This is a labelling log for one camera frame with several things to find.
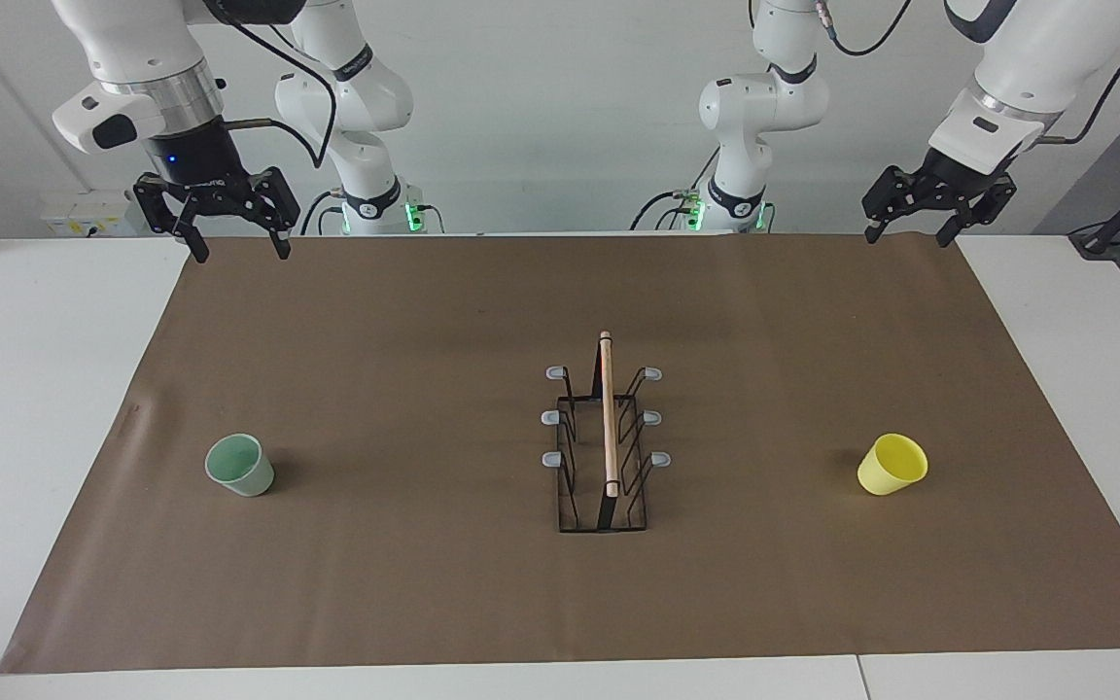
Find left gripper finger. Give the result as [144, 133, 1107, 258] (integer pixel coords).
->
[861, 165, 924, 245]
[936, 180, 1017, 248]

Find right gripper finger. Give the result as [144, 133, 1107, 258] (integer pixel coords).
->
[228, 167, 301, 261]
[132, 173, 211, 264]

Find pale green plastic cup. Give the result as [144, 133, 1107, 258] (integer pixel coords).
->
[204, 434, 276, 498]

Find yellow plastic cup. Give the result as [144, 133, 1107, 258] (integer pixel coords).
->
[857, 434, 929, 497]

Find brown paper table mat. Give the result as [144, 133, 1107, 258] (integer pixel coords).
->
[0, 233, 1120, 675]

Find black base cable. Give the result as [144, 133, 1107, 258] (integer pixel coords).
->
[630, 146, 721, 232]
[299, 190, 342, 236]

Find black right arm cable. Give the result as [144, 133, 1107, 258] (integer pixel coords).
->
[205, 0, 339, 171]

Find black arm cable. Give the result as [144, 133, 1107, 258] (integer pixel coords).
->
[205, 0, 339, 171]
[818, 0, 1120, 147]

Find white wall socket box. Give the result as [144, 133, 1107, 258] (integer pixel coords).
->
[40, 190, 138, 239]

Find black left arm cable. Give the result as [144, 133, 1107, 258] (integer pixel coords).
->
[818, 0, 1120, 147]

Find black wire cup rack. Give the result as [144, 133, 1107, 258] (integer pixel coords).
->
[541, 331, 673, 534]

